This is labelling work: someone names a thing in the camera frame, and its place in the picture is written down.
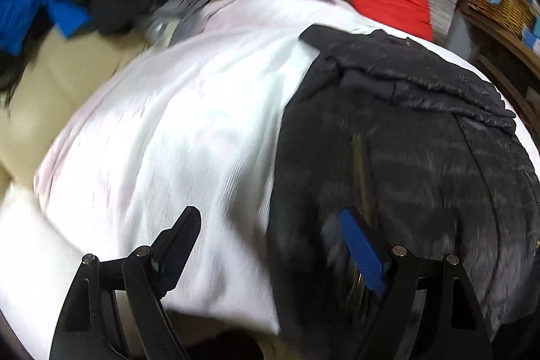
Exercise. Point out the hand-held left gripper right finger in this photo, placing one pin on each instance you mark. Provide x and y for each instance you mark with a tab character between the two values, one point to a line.
363	250

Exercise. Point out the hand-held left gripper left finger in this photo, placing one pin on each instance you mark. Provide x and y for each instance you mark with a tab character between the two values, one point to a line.
179	250

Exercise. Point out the dark puffer jacket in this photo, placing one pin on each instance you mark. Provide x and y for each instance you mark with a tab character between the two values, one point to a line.
422	157

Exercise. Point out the white bed sheet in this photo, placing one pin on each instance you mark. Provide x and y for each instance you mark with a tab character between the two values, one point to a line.
168	132

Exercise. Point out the beige sofa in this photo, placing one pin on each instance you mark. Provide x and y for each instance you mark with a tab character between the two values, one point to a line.
63	64

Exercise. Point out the wooden table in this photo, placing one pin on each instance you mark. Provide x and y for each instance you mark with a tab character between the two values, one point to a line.
498	56

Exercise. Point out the grey garment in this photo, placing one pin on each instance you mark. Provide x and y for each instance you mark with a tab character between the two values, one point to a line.
190	1

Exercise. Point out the wicker basket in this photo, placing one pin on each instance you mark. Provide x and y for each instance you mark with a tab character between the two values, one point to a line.
502	12

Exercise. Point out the blue jacket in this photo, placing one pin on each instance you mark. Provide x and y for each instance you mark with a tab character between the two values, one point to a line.
21	14

